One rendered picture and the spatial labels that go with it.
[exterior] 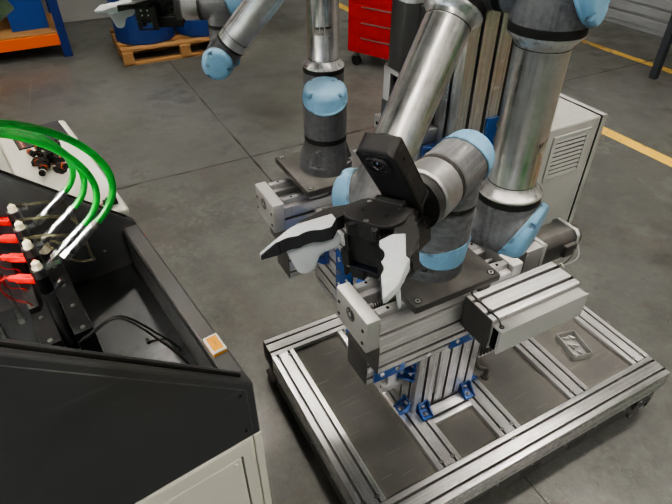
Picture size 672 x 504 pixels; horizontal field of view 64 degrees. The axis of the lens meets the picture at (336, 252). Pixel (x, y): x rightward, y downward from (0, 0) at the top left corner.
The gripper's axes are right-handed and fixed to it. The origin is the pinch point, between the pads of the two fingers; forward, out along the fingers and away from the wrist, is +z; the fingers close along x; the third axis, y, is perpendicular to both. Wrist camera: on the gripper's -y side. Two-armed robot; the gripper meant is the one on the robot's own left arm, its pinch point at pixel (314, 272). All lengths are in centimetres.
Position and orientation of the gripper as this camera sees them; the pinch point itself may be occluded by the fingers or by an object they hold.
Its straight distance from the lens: 50.9
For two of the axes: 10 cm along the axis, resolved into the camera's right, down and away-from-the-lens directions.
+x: -8.0, -2.5, 5.4
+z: -5.9, 5.0, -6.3
